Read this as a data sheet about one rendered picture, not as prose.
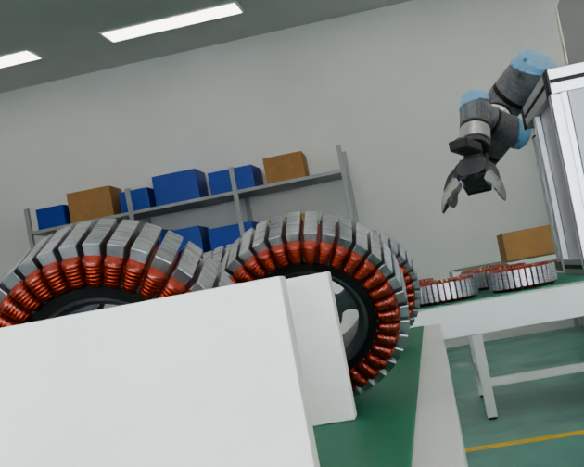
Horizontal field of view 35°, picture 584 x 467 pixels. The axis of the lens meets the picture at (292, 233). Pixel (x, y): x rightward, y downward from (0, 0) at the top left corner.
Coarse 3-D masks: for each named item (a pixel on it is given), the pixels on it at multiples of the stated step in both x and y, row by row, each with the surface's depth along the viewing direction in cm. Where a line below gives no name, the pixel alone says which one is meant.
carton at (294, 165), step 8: (296, 152) 838; (264, 160) 841; (272, 160) 841; (280, 160) 840; (288, 160) 839; (296, 160) 838; (304, 160) 855; (264, 168) 841; (272, 168) 840; (280, 168) 839; (288, 168) 838; (296, 168) 838; (304, 168) 840; (272, 176) 840; (280, 176) 839; (288, 176) 838; (296, 176) 837; (304, 176) 836
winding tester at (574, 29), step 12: (564, 0) 191; (576, 0) 179; (564, 12) 193; (576, 12) 181; (564, 24) 196; (576, 24) 183; (564, 36) 198; (576, 36) 186; (564, 48) 200; (576, 48) 188; (576, 60) 190
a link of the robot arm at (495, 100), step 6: (492, 90) 270; (492, 96) 269; (498, 96) 268; (492, 102) 268; (498, 102) 267; (504, 102) 267; (504, 108) 265; (510, 108) 267; (516, 108) 268; (516, 114) 269; (492, 162) 238; (462, 180) 242
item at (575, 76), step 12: (552, 72) 161; (564, 72) 161; (576, 72) 161; (540, 84) 169; (552, 84) 161; (564, 84) 161; (576, 84) 161; (540, 96) 172; (528, 108) 192; (540, 108) 177; (528, 120) 195
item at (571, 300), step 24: (552, 288) 140; (576, 288) 140; (432, 312) 143; (456, 312) 142; (480, 312) 141; (504, 312) 141; (528, 312) 140; (552, 312) 140; (576, 312) 139; (456, 336) 142
